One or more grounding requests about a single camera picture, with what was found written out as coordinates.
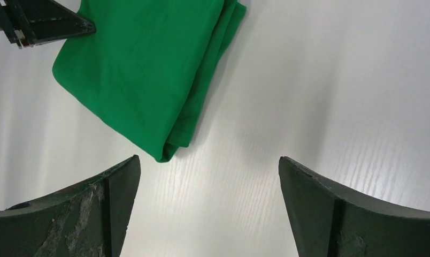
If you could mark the green t-shirt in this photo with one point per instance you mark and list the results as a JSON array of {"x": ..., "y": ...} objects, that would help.
[{"x": 147, "y": 69}]

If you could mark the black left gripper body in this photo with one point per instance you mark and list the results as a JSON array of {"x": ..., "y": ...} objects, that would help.
[{"x": 14, "y": 24}]

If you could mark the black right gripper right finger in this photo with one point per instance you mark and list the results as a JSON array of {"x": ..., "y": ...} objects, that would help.
[{"x": 331, "y": 219}]

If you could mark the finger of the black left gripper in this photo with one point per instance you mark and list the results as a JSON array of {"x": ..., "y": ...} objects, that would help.
[{"x": 45, "y": 21}]

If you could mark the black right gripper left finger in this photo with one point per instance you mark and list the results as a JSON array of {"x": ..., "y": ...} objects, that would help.
[{"x": 89, "y": 218}]

